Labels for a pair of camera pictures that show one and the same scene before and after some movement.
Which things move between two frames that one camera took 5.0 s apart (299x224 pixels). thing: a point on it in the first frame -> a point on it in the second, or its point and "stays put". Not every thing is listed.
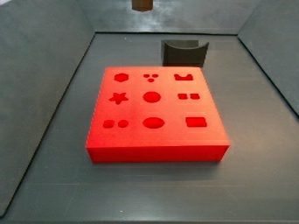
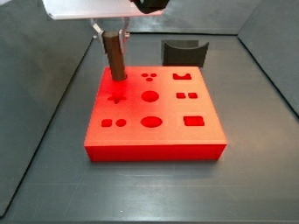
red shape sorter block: (157, 116) stays put
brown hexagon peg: (142, 5) -> (112, 38)
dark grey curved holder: (184, 53) stays put
